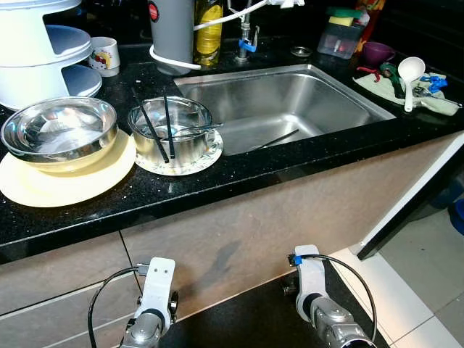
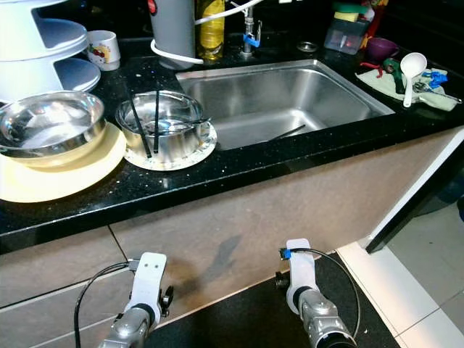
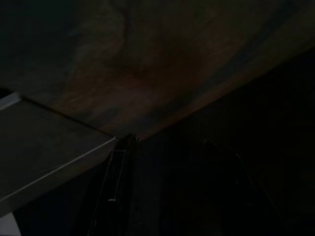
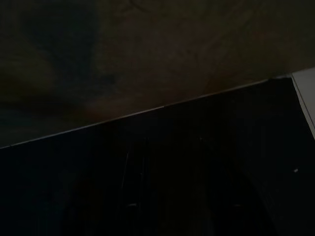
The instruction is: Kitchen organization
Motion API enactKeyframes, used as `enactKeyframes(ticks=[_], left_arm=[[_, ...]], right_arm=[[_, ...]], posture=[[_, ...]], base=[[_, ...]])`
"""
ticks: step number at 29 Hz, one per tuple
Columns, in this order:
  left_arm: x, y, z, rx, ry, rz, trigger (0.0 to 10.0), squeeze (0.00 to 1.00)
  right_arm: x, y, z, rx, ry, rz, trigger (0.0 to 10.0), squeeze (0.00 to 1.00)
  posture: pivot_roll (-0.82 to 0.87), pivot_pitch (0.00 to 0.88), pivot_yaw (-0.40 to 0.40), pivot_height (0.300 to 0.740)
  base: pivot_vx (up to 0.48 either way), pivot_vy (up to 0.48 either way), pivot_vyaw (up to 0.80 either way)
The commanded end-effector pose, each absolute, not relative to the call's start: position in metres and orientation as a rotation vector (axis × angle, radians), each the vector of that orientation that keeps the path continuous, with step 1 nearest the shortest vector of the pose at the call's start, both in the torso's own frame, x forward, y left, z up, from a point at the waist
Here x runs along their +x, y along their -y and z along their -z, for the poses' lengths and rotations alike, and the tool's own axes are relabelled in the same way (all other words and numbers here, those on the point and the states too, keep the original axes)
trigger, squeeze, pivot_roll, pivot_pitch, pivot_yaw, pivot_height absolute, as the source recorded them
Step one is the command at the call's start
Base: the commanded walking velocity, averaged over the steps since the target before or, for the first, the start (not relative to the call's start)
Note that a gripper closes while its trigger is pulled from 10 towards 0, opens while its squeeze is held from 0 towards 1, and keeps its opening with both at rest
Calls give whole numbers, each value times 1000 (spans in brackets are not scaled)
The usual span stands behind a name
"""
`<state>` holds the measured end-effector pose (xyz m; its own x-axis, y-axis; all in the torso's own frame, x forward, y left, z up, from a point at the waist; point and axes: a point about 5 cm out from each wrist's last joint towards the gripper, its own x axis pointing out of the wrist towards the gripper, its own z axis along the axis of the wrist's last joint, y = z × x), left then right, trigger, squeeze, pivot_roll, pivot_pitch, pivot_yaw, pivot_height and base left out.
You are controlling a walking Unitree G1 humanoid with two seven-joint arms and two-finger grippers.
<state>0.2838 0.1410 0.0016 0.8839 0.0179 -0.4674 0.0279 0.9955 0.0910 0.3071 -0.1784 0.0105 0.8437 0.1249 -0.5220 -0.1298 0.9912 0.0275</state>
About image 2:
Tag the green black kitchen tool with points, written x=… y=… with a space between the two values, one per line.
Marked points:
x=395 y=72

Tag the metal utensil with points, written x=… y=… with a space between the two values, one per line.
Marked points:
x=441 y=91

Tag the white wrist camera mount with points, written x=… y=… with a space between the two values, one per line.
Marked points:
x=299 y=264
x=148 y=281

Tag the red yellow packet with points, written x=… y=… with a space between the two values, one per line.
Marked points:
x=377 y=14

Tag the grey cylindrical water purifier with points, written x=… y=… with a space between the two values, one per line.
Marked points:
x=172 y=29

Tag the white tiered dish rack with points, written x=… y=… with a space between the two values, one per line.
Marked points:
x=36 y=54

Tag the black white-edged end panel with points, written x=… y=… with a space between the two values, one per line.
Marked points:
x=424 y=196

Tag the black floor mat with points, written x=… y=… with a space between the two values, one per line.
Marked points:
x=239 y=319

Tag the white rice spoon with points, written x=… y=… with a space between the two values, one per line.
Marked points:
x=413 y=64

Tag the pale green cloth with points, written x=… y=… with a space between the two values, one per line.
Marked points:
x=373 y=83

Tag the white printed mug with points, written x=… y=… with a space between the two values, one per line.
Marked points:
x=104 y=51

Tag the patterned white plate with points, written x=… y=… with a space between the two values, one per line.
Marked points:
x=206 y=152

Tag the yellow green sponge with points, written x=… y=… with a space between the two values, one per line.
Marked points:
x=349 y=11

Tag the grey sink cabinet door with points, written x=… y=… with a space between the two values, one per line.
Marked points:
x=210 y=232
x=384 y=174

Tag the small blue plastic item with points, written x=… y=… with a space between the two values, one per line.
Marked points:
x=436 y=77

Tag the yellow liquid bottle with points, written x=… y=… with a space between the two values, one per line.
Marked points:
x=210 y=32

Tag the steel pot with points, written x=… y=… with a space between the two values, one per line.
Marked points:
x=185 y=141

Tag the cream plate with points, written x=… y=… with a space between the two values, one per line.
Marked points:
x=58 y=185

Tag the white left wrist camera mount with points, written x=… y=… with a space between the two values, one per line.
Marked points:
x=148 y=281

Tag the steel bowl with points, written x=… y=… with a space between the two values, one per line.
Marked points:
x=51 y=123

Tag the purple cup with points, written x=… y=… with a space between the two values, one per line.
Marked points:
x=381 y=48

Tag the stainless steel sink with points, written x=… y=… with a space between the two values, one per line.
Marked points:
x=290 y=98

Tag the grey cabinet drawer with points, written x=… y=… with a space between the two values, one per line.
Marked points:
x=54 y=264
x=36 y=326

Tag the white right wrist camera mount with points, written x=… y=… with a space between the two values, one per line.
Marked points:
x=299 y=264

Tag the clear plastic container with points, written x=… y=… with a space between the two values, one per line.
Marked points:
x=346 y=38

